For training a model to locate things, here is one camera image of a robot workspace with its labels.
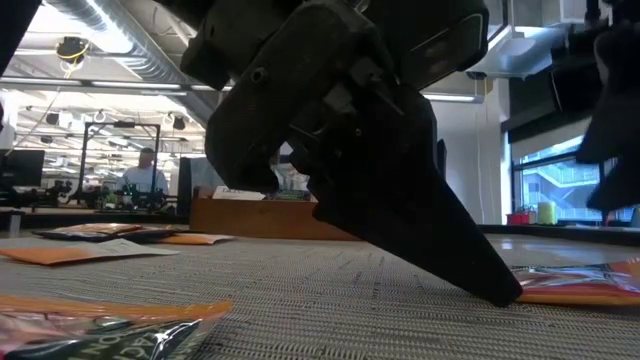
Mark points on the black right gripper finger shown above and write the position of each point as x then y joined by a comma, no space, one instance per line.
622,187

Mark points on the red orange tea packet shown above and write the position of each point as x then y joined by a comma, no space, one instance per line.
100,340
580,287

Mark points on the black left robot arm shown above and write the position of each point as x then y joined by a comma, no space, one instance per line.
220,40

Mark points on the wooden tea caddy box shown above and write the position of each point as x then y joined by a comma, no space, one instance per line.
250,220

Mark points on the long ceiling light bar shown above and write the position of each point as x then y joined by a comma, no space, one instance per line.
125,86
450,97

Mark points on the yellow green cylinder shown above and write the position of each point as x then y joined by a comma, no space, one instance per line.
547,214

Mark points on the grey partition panel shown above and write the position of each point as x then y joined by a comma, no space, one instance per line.
192,175

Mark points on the red plastic bin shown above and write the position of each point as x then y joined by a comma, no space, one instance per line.
518,219

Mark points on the white ceiling air unit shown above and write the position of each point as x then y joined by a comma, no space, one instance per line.
520,50

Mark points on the person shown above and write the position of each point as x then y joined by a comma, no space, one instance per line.
144,177

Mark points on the grey woven placemat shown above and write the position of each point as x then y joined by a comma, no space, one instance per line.
325,310

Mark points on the black robot arms set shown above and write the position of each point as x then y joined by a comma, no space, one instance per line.
95,197

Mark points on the black computer monitor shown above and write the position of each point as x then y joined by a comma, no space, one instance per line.
22,167

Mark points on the small ceiling security camera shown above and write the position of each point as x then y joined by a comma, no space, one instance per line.
476,75

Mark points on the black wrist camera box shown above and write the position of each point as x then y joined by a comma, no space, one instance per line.
450,45

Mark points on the silver corrugated ventilation duct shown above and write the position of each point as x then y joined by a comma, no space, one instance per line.
145,55

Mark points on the black metal rig frame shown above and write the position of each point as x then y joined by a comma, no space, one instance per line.
122,124

